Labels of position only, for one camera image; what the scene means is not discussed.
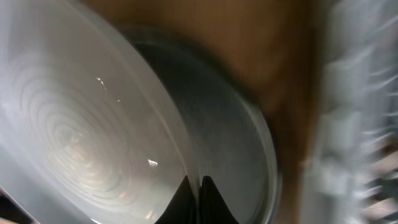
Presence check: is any round black serving tray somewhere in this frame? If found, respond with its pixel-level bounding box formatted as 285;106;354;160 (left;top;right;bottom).
121;25;282;224

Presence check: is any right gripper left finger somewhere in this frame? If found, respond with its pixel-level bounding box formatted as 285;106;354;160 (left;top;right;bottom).
155;176;196;224

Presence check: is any grey plate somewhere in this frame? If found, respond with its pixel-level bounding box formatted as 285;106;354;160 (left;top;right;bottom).
1;0;200;223

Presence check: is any grey dishwasher rack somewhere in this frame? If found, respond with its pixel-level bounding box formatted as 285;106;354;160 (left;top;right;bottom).
299;0;397;224

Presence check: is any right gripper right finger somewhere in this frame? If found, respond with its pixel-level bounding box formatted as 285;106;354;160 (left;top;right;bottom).
200;175;238;224

